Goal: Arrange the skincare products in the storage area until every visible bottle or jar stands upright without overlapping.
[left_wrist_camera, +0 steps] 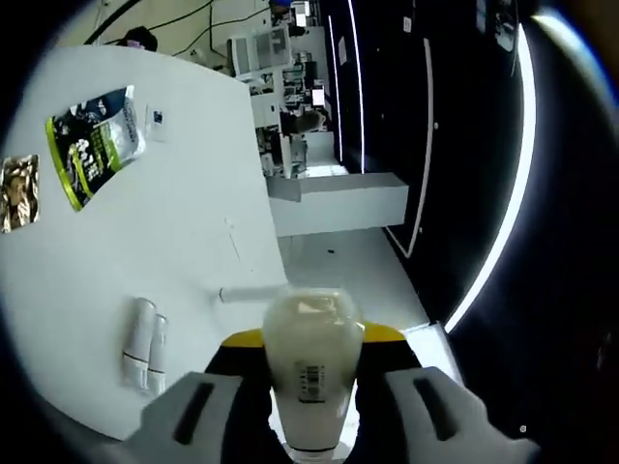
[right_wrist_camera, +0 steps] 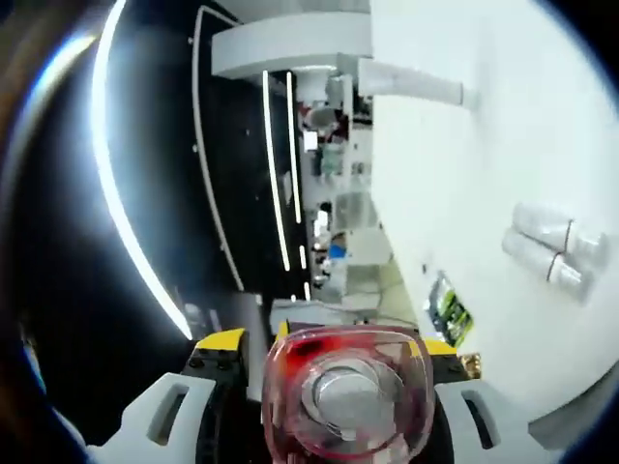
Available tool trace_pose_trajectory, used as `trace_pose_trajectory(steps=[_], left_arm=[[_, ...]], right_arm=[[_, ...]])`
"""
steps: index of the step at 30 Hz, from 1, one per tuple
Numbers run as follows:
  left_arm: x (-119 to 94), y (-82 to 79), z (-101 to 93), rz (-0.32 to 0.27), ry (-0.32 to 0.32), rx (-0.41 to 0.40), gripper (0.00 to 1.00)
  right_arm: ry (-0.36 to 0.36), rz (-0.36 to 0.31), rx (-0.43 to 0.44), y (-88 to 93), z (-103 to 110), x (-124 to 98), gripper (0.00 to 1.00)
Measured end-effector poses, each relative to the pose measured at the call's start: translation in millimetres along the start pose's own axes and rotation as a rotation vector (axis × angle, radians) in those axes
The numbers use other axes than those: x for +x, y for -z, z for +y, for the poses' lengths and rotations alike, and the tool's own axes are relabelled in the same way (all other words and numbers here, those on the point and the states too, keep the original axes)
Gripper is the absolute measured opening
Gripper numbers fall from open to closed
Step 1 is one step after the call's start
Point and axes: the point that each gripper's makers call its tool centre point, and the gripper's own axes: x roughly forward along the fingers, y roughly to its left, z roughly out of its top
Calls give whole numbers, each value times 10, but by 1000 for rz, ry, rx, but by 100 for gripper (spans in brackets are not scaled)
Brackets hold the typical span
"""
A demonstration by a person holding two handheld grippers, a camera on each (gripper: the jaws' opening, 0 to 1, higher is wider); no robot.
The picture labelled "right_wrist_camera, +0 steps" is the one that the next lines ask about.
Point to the red-capped skincare bottle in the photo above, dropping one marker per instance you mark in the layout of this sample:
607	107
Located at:
338	396

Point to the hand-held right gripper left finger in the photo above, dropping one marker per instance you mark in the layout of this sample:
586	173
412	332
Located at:
159	425

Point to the green black skincare sachet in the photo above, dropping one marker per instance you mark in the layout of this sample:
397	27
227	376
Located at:
452	314

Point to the gold skincare sachet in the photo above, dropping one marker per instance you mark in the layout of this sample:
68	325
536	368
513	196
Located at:
470	366

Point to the white skincare tube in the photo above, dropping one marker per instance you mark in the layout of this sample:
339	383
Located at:
411	79

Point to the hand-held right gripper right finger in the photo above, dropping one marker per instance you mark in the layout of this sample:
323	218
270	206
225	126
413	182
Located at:
464	425

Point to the silver skincare bottle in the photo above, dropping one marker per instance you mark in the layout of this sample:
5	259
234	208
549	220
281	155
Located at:
551	227
537	261

